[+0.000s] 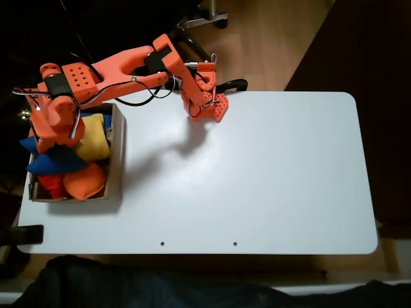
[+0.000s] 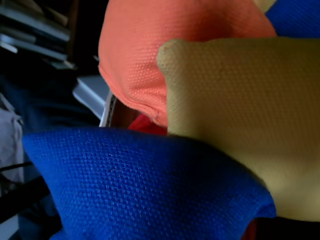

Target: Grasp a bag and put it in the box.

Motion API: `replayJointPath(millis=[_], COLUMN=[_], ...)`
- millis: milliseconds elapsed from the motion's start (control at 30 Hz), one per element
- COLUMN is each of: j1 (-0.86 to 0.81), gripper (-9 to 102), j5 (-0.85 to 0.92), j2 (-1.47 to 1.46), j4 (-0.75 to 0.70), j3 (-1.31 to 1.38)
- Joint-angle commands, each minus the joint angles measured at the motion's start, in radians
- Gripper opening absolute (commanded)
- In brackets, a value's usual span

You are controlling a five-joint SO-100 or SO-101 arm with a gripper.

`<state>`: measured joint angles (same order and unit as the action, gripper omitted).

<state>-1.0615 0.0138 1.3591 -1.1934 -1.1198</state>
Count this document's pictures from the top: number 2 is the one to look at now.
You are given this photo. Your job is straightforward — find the blue bean bag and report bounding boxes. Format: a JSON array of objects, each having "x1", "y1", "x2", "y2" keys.
[
  {"x1": 264, "y1": 0, "x2": 320, "y2": 39},
  {"x1": 21, "y1": 126, "x2": 278, "y2": 240}
]

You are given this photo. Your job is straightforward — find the red bean bag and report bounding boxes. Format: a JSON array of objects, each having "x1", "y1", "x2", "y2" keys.
[{"x1": 127, "y1": 113, "x2": 169, "y2": 137}]

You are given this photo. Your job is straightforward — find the brown cardboard box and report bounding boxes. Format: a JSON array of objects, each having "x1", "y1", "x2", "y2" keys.
[{"x1": 99, "y1": 90, "x2": 141, "y2": 129}]

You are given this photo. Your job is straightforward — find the yellow bean bag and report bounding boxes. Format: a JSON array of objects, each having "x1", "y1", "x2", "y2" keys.
[
  {"x1": 253, "y1": 0, "x2": 277, "y2": 13},
  {"x1": 156, "y1": 36, "x2": 320, "y2": 223}
]

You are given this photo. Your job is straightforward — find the orange bean bag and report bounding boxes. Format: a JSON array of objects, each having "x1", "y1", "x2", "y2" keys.
[{"x1": 98, "y1": 0, "x2": 278, "y2": 127}]

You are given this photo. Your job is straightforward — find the pale grey cloth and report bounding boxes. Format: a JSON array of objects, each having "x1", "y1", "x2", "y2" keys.
[{"x1": 0, "y1": 93, "x2": 25, "y2": 186}]

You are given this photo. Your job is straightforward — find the stacked grey shelf boards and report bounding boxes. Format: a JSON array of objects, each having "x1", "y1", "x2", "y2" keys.
[{"x1": 0, "y1": 0, "x2": 76, "y2": 71}]

